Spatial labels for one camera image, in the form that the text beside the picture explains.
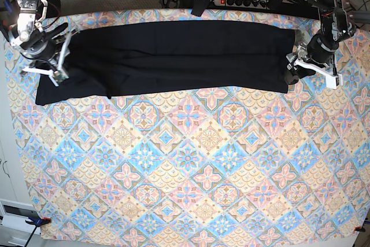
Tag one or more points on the black round stool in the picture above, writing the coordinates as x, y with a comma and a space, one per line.
53, 9

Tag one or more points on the black T-shirt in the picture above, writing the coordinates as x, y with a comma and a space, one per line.
167, 56

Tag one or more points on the patterned tablecloth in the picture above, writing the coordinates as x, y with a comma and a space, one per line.
209, 167

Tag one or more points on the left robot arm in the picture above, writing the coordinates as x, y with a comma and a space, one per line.
335, 23

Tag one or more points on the blue clamp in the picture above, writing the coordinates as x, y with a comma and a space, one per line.
9, 19
37, 222

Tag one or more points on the blue clamp lower left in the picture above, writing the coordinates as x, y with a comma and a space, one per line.
37, 222

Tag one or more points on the orange clamp lower right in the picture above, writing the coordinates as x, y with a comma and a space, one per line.
360, 229

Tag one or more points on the blue clamp upper left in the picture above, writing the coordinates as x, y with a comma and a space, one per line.
9, 19

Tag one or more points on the white cabinet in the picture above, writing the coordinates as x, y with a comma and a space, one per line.
13, 187

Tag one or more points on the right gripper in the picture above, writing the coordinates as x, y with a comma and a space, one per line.
47, 48

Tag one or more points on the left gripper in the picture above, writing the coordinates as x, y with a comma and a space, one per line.
315, 52

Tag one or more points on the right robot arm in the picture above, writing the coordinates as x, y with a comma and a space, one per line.
32, 17

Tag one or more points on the white power strip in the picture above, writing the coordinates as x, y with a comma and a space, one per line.
258, 4

